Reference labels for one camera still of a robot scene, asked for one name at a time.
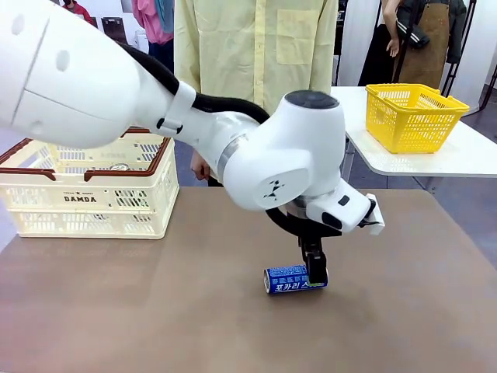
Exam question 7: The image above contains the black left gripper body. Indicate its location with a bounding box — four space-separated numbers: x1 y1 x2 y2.
297 224 344 254

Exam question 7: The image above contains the blue Pocari Sweat can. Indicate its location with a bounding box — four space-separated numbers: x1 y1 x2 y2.
263 264 331 299

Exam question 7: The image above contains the yellow plastic basket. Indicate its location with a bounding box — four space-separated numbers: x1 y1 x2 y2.
364 82 471 155

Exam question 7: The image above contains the cream shopping basket brown rim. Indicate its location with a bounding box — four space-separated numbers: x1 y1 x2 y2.
0 127 181 239

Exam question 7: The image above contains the person's right hand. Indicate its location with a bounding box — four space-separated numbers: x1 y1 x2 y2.
189 152 212 182

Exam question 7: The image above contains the white side table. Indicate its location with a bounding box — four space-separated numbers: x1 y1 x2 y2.
329 85 497 190

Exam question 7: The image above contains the person in yellow shirt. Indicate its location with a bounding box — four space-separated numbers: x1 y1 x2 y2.
173 0 340 188

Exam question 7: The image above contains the person in brown apron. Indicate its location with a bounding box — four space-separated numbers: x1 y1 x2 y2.
359 0 467 91

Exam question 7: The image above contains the black stand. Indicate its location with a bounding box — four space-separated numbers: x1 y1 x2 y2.
437 0 497 114

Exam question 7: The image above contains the person in pink top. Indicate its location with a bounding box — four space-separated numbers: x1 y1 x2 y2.
130 0 176 65

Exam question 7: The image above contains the black chair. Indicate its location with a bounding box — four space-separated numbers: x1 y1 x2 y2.
99 16 130 44

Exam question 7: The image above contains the person in red jacket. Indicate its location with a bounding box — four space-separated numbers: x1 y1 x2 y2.
64 0 96 26

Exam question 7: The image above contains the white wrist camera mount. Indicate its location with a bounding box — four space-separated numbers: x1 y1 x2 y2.
359 192 387 237

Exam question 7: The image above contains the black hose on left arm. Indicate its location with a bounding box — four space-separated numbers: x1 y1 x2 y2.
117 41 308 239

